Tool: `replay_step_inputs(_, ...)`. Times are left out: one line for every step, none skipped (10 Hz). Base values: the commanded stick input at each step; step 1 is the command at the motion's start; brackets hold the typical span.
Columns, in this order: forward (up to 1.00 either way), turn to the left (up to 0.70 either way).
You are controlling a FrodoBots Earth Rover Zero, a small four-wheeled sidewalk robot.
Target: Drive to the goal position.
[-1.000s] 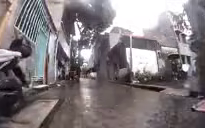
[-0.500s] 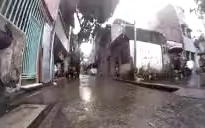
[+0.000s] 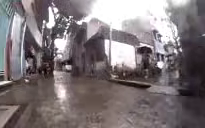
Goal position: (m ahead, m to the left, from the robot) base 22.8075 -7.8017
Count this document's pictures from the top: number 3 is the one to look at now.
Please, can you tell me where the raised concrete slab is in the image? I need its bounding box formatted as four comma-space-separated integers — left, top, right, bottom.
109, 77, 180, 96

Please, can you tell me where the wet grey asphalt road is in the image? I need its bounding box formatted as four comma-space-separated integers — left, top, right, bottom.
0, 70, 205, 128

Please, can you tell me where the concrete step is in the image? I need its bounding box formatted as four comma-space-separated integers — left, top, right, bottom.
0, 105, 21, 128

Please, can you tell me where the white wall building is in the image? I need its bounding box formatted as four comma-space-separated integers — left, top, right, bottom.
70, 17, 155, 78

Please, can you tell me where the pole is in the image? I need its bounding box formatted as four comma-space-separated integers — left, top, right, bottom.
108, 21, 113, 70

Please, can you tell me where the pale multi-storey building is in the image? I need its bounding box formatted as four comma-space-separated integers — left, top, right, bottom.
121, 16, 168, 68

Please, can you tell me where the tree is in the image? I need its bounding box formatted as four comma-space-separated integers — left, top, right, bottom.
40, 0, 95, 75

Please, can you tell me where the building with striped awning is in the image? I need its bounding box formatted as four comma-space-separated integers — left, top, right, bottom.
0, 0, 51, 85

